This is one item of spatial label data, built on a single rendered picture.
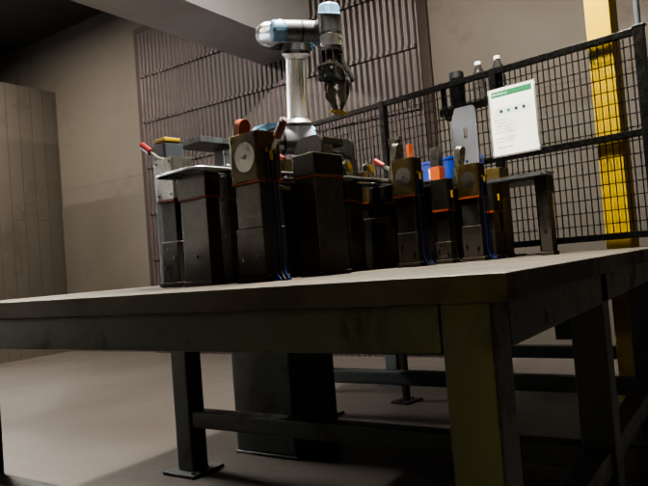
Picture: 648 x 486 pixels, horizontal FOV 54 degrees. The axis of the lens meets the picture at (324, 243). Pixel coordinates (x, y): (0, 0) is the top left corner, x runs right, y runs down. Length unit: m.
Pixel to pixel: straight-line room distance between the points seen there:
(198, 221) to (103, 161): 5.53
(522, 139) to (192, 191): 1.69
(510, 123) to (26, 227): 5.61
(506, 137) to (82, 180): 5.35
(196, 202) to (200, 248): 0.12
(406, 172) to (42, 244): 5.90
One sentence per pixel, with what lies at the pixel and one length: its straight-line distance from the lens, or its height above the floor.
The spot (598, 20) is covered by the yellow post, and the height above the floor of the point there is 1.63.
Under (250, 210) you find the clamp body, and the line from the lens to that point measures 1.55.
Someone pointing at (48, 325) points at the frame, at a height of 0.64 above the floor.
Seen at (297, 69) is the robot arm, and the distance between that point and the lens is 2.72.
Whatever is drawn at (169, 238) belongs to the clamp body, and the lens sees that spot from 1.84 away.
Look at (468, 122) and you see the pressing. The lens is 2.76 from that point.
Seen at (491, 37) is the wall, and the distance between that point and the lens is 4.75.
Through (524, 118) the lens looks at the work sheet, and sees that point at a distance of 2.96.
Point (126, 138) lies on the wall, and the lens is 6.91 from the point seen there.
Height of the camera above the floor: 0.73
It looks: 2 degrees up
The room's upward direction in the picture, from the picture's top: 5 degrees counter-clockwise
